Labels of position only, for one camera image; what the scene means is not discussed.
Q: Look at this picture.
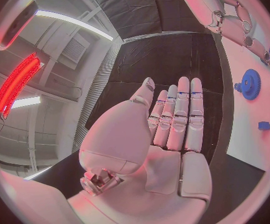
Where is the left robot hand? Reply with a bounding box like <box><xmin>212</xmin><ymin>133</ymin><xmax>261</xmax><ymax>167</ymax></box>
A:
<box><xmin>66</xmin><ymin>76</ymin><xmax>213</xmax><ymax>224</ymax></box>

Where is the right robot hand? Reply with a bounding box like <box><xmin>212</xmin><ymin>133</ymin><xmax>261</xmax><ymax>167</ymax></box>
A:
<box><xmin>176</xmin><ymin>0</ymin><xmax>270</xmax><ymax>72</ymax></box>

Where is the white task board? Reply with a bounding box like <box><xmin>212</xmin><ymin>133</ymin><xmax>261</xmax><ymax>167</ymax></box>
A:
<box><xmin>220</xmin><ymin>2</ymin><xmax>270</xmax><ymax>172</ymax></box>

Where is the blue gear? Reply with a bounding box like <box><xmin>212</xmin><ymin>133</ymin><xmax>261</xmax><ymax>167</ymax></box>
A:
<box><xmin>240</xmin><ymin>68</ymin><xmax>263</xmax><ymax>101</ymax></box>

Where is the glowing light bar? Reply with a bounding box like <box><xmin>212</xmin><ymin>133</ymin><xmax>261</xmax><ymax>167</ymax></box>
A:
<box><xmin>0</xmin><ymin>51</ymin><xmax>45</xmax><ymax>119</ymax></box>

